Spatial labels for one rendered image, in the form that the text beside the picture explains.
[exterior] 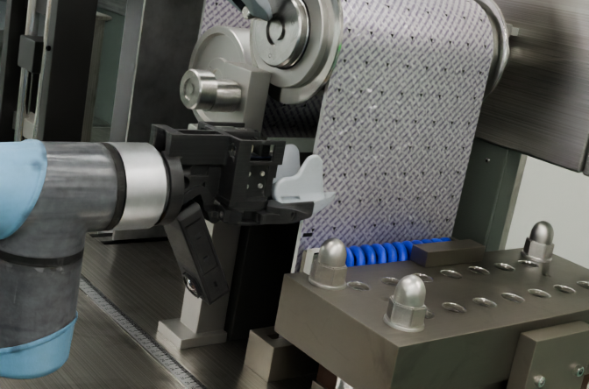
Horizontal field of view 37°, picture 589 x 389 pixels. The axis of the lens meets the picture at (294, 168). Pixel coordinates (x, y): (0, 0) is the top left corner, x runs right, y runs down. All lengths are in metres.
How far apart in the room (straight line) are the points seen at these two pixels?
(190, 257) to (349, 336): 0.16
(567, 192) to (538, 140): 2.79
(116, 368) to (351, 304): 0.25
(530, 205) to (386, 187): 3.04
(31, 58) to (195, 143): 0.41
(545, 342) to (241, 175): 0.33
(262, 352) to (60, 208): 0.31
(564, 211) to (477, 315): 3.04
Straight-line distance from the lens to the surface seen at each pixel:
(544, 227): 1.07
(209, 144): 0.77
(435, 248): 0.96
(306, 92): 0.87
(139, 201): 0.73
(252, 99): 0.90
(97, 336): 0.97
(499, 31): 1.03
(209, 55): 1.02
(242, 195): 0.79
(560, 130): 1.07
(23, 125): 1.19
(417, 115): 0.95
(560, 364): 0.91
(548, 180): 3.92
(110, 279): 1.12
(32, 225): 0.70
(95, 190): 0.71
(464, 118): 1.01
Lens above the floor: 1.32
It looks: 13 degrees down
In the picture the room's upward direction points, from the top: 10 degrees clockwise
